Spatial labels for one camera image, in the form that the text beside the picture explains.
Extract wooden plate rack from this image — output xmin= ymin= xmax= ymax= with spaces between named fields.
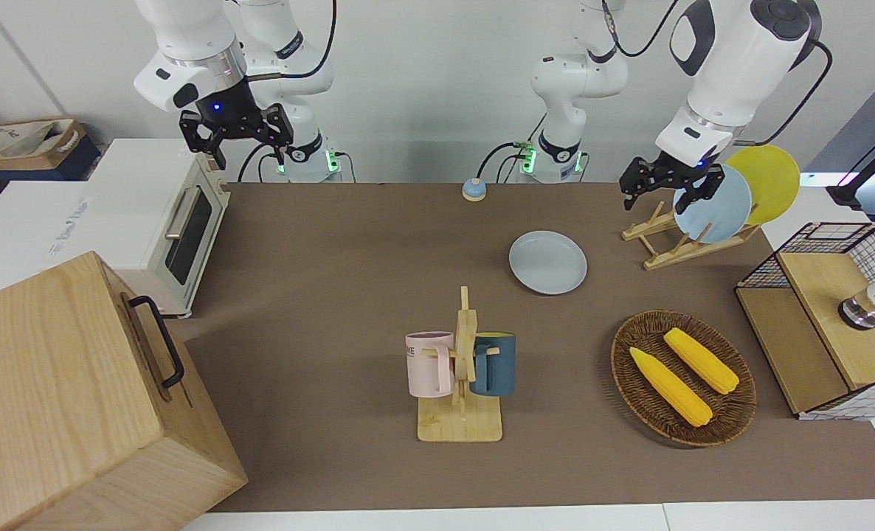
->
xmin=621 ymin=201 xmax=761 ymax=271

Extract yellow corn cob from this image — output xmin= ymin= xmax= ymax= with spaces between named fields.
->
xmin=629 ymin=347 xmax=713 ymax=428
xmin=663 ymin=327 xmax=740 ymax=395

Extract gray plate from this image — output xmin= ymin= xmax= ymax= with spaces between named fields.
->
xmin=508 ymin=230 xmax=588 ymax=296

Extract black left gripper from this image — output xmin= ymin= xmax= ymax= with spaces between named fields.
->
xmin=619 ymin=156 xmax=725 ymax=217

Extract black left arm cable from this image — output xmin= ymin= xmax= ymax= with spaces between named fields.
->
xmin=735 ymin=39 xmax=834 ymax=147

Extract black base power cable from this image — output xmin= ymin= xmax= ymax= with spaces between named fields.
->
xmin=477 ymin=140 xmax=533 ymax=184
xmin=236 ymin=143 xmax=285 ymax=184

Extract pink mug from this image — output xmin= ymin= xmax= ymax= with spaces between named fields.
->
xmin=405 ymin=331 xmax=456 ymax=399

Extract black drawer handle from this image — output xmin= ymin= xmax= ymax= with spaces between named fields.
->
xmin=128 ymin=295 xmax=187 ymax=390

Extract white cloth bag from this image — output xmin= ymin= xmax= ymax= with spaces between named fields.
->
xmin=0 ymin=119 xmax=75 ymax=160

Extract cardboard box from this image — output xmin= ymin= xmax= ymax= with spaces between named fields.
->
xmin=0 ymin=118 xmax=89 ymax=175

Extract wire and wood shelf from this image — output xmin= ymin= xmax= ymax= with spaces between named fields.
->
xmin=734 ymin=221 xmax=875 ymax=422

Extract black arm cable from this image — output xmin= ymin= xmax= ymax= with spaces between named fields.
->
xmin=735 ymin=39 xmax=834 ymax=147
xmin=248 ymin=0 xmax=338 ymax=80

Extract brown table mat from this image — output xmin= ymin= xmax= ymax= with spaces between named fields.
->
xmin=168 ymin=181 xmax=875 ymax=513

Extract dark blue mug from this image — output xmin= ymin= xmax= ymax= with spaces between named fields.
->
xmin=469 ymin=332 xmax=517 ymax=398

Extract brown wicker basket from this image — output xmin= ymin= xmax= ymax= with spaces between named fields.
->
xmin=610 ymin=310 xmax=758 ymax=448

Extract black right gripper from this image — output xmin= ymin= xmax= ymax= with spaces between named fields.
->
xmin=179 ymin=80 xmax=295 ymax=171

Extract wooden drawer cabinet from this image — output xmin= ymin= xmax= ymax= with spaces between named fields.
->
xmin=0 ymin=251 xmax=249 ymax=531

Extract light blue plate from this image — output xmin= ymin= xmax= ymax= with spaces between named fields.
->
xmin=672 ymin=164 xmax=753 ymax=245

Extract wooden mug rack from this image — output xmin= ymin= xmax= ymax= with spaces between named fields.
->
xmin=416 ymin=285 xmax=504 ymax=443

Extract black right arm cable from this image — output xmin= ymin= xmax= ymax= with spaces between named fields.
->
xmin=248 ymin=0 xmax=338 ymax=80

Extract yellow plate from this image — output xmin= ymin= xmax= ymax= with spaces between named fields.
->
xmin=725 ymin=145 xmax=801 ymax=226

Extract white toaster oven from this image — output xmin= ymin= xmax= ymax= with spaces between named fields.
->
xmin=76 ymin=138 xmax=232 ymax=319

